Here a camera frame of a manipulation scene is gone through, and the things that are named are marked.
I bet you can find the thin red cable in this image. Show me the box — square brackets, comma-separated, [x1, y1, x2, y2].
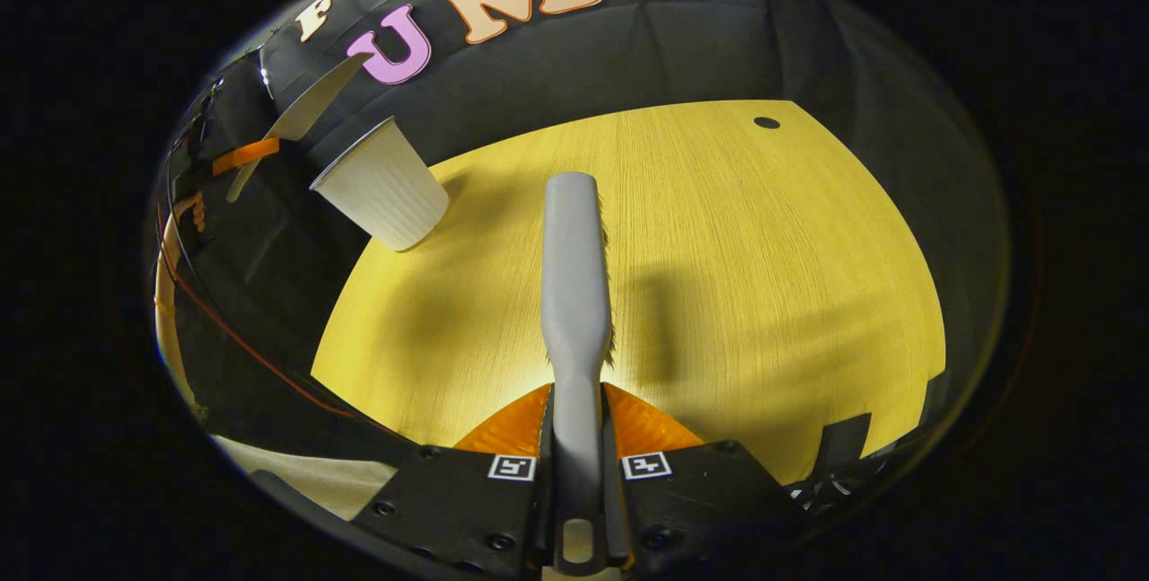
[160, 204, 396, 431]

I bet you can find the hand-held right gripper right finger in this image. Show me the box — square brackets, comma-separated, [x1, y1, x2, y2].
[601, 383, 795, 571]

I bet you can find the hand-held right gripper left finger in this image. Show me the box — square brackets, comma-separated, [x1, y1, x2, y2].
[352, 383, 554, 577]

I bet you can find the white ribbed garbage bin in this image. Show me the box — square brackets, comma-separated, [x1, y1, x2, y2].
[310, 117, 450, 252]

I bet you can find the black backdrop cloth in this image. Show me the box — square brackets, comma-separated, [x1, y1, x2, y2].
[148, 0, 1008, 465]

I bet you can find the grey dustpan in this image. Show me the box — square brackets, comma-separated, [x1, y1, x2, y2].
[224, 51, 371, 204]

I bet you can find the small grey broom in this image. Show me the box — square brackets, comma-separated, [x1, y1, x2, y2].
[540, 172, 615, 575]

